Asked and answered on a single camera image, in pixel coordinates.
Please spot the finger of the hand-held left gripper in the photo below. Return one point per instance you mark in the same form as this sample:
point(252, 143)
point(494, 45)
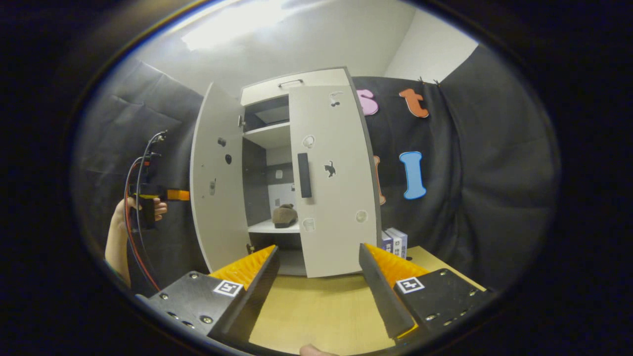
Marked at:
point(178, 195)

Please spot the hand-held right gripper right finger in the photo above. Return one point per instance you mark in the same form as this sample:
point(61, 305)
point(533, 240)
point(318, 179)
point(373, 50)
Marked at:
point(383, 291)

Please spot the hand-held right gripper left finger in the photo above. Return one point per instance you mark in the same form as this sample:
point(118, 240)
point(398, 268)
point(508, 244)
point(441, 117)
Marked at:
point(259, 291)

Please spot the white cabinet door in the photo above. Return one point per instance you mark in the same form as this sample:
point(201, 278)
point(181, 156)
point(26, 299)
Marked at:
point(341, 222)
point(217, 207)

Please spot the brown fuzzy shoe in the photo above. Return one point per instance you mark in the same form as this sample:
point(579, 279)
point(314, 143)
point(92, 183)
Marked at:
point(284, 215)

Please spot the white and grey shoe cabinet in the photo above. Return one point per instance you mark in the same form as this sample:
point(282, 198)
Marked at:
point(269, 136)

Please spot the white cabinet drawer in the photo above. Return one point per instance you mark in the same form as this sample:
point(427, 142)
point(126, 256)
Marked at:
point(316, 81)

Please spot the blue grey book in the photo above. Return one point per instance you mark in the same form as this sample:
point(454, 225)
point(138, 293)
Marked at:
point(403, 242)

